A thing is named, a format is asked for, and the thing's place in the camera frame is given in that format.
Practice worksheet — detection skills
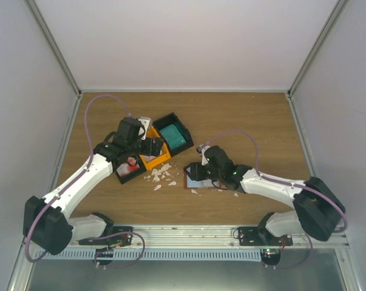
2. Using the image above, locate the grey slotted cable duct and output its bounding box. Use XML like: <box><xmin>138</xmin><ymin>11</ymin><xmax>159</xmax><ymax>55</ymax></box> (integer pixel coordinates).
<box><xmin>44</xmin><ymin>248</ymin><xmax>261</xmax><ymax>262</ymax></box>

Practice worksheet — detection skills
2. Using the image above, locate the black bin with teal cards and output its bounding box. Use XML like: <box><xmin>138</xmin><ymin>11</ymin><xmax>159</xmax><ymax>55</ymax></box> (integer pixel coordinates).
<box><xmin>153</xmin><ymin>112</ymin><xmax>193</xmax><ymax>157</ymax></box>

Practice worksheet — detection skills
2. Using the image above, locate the right aluminium corner post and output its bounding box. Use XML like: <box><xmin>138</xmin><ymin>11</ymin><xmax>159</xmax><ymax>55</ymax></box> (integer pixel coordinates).
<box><xmin>287</xmin><ymin>0</ymin><xmax>348</xmax><ymax>99</ymax></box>

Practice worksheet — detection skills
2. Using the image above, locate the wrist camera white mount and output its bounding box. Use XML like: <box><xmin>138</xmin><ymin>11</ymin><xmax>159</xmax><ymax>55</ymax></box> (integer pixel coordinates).
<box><xmin>196</xmin><ymin>144</ymin><xmax>210</xmax><ymax>166</ymax></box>
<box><xmin>138</xmin><ymin>116</ymin><xmax>153</xmax><ymax>140</ymax></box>

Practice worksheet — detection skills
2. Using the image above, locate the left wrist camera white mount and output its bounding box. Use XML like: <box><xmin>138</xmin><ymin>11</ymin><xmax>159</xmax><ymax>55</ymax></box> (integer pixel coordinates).
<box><xmin>138</xmin><ymin>116</ymin><xmax>153</xmax><ymax>140</ymax></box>

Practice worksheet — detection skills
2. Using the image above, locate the aluminium corner post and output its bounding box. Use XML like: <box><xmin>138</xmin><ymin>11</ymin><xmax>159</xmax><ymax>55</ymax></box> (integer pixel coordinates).
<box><xmin>24</xmin><ymin>0</ymin><xmax>82</xmax><ymax>98</ymax></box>
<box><xmin>287</xmin><ymin>0</ymin><xmax>348</xmax><ymax>99</ymax></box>

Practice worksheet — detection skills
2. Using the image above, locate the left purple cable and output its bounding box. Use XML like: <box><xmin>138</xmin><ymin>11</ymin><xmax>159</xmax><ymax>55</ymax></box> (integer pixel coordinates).
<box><xmin>24</xmin><ymin>93</ymin><xmax>146</xmax><ymax>269</ymax></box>

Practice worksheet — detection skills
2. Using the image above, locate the brown leather card holder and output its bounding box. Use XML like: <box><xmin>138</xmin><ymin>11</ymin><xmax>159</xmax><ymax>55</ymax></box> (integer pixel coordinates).
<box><xmin>184</xmin><ymin>173</ymin><xmax>226</xmax><ymax>190</ymax></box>

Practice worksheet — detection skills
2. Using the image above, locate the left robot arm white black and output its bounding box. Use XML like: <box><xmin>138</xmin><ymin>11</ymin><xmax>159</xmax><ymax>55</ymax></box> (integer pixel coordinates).
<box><xmin>23</xmin><ymin>117</ymin><xmax>164</xmax><ymax>261</ymax></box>

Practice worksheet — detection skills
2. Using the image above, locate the red white card stack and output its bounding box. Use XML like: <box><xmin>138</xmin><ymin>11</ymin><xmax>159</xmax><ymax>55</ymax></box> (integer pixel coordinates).
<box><xmin>116</xmin><ymin>157</ymin><xmax>140</xmax><ymax>177</ymax></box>

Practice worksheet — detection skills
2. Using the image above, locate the left aluminium corner post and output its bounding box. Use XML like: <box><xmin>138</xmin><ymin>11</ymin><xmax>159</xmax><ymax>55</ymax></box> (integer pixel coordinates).
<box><xmin>24</xmin><ymin>0</ymin><xmax>82</xmax><ymax>98</ymax></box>

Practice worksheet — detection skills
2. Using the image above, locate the black bin with red cards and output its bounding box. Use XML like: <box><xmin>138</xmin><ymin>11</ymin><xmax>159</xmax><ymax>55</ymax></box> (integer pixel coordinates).
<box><xmin>115</xmin><ymin>156</ymin><xmax>147</xmax><ymax>184</ymax></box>

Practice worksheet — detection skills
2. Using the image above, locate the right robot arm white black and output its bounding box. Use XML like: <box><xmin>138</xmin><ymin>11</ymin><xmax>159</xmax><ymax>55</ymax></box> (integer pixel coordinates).
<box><xmin>184</xmin><ymin>145</ymin><xmax>347</xmax><ymax>246</ymax></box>

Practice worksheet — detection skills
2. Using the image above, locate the aluminium front rail frame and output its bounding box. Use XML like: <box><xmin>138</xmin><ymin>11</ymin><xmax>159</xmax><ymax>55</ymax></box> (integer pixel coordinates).
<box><xmin>5</xmin><ymin>222</ymin><xmax>362</xmax><ymax>291</ymax></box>

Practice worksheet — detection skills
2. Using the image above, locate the yellow bin with white cards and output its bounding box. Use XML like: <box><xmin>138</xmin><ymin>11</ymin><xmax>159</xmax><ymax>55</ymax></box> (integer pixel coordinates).
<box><xmin>140</xmin><ymin>126</ymin><xmax>171</xmax><ymax>170</ymax></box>

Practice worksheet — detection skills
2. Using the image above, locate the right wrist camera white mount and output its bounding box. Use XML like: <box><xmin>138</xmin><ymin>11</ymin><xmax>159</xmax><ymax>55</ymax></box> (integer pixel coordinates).
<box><xmin>196</xmin><ymin>144</ymin><xmax>210</xmax><ymax>166</ymax></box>

